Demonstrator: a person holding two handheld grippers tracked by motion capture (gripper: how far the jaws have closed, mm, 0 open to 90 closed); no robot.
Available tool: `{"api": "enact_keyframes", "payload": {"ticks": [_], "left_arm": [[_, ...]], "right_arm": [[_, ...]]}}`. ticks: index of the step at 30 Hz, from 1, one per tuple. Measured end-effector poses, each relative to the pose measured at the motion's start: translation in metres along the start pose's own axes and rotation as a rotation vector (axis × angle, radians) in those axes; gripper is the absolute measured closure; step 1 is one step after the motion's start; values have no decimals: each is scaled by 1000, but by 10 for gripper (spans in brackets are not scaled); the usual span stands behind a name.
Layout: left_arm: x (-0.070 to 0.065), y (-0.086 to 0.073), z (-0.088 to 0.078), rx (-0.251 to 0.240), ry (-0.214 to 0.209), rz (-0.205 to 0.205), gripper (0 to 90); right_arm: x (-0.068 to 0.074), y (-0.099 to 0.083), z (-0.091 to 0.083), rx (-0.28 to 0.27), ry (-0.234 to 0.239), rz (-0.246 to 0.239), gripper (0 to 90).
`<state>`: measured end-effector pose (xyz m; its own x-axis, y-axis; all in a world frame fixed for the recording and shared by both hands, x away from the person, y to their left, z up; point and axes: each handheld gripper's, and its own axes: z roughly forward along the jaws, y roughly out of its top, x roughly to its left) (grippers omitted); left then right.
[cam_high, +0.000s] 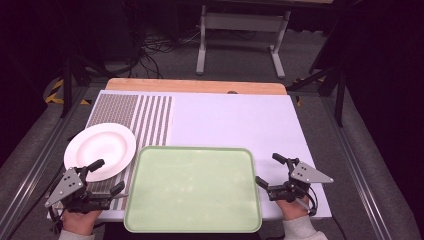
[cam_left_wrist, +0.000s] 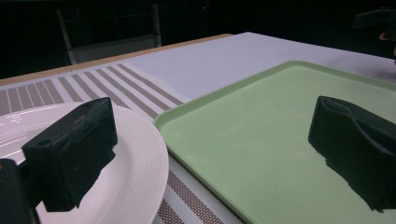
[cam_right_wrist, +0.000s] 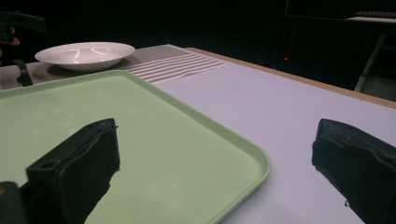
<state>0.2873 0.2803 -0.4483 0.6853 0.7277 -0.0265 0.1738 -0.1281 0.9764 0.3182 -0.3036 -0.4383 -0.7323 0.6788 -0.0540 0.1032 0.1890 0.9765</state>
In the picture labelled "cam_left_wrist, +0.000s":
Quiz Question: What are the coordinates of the striped woven placemat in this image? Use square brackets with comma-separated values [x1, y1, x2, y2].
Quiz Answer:
[0, 63, 248, 224]

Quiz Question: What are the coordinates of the white ceramic plate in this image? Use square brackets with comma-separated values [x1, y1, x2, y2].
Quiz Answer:
[0, 101, 170, 224]

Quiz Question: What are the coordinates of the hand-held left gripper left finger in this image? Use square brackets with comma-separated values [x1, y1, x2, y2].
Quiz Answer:
[21, 96, 119, 213]

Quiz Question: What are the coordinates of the green plastic tray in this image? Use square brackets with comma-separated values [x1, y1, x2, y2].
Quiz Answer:
[153, 60, 396, 224]

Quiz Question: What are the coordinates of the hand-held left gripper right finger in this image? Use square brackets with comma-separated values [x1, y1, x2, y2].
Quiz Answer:
[307, 95, 396, 214]

